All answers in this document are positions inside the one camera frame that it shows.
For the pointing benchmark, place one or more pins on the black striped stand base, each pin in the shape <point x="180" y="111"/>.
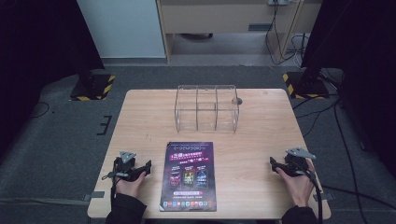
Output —
<point x="306" y="87"/>
<point x="93" y="88"/>

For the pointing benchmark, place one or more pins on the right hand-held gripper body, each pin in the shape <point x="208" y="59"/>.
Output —
<point x="297" y="165"/>

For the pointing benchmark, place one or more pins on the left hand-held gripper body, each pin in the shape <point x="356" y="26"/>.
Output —
<point x="124" y="169"/>

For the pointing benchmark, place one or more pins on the clear acrylic file organizer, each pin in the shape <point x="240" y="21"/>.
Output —
<point x="206" y="109"/>

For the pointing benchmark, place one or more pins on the light wooden cabinet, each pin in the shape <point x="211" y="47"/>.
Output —
<point x="218" y="18"/>

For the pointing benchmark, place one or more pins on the purple glossy magazine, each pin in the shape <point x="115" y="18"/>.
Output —
<point x="188" y="177"/>

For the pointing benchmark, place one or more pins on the black curtain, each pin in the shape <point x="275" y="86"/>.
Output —
<point x="37" y="46"/>
<point x="367" y="62"/>

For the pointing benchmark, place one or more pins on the black tape floor mark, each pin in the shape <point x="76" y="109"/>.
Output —
<point x="106" y="124"/>

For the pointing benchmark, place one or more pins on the person's left hand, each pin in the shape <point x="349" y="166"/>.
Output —
<point x="130" y="187"/>

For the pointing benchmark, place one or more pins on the person's right hand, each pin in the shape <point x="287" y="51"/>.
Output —
<point x="300" y="188"/>

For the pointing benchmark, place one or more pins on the white cabinet panel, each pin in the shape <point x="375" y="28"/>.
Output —
<point x="121" y="28"/>

